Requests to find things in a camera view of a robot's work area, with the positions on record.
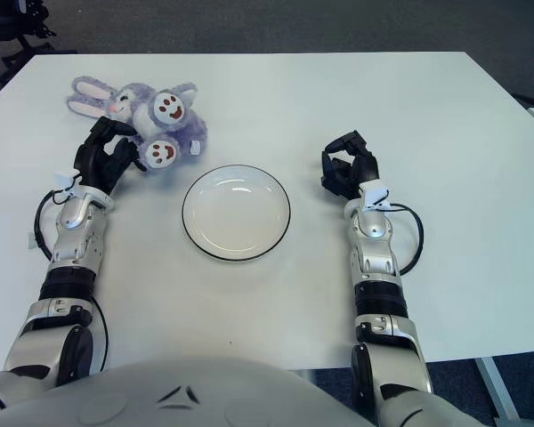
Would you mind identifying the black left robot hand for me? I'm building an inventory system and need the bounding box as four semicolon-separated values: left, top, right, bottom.
74;116;146;197

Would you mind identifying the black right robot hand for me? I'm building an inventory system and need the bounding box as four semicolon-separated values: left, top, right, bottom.
320;129;380;201

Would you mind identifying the purple plush bunny doll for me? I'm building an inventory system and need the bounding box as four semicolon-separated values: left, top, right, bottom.
66;76;213;173

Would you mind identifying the white plate with black rim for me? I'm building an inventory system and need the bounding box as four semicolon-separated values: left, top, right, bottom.
181;165;292;262

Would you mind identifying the grey robot torso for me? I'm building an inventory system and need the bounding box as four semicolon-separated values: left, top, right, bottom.
0;355;375;427

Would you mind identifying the grey metal table leg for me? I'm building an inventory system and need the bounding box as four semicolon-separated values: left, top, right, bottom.
473;355;522;422

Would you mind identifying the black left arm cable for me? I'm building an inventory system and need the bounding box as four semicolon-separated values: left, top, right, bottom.
34;171;110;370

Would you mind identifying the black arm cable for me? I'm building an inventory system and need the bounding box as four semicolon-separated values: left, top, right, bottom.
34;171;110;370
384;202;425;277

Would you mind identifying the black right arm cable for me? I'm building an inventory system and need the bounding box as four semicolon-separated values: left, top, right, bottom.
384;202;425;277

